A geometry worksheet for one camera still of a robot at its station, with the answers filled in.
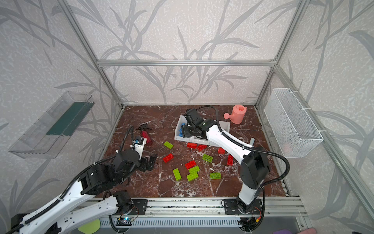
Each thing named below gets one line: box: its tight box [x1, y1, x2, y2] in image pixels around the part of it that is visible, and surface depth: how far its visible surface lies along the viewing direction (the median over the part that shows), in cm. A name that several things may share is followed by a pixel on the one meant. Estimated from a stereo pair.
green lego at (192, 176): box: [186, 171, 199, 182], surface depth 84 cm
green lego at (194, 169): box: [188, 165, 201, 175], surface depth 88 cm
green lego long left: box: [172, 167, 182, 181], surface depth 85 cm
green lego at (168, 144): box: [163, 140, 174, 150], surface depth 98 cm
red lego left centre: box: [162, 153, 174, 164], surface depth 91 cm
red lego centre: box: [185, 159, 197, 170], surface depth 88 cm
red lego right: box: [226, 154, 235, 166], surface depth 90 cm
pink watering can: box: [223, 104, 248, 125], surface depth 106 cm
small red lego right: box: [217, 147, 226, 155], surface depth 95 cm
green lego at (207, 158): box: [202, 154, 214, 163], surface depth 91 cm
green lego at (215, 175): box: [209, 172, 222, 180], surface depth 84 cm
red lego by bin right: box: [197, 144, 208, 152], surface depth 96 cm
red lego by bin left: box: [187, 142, 198, 149], surface depth 98 cm
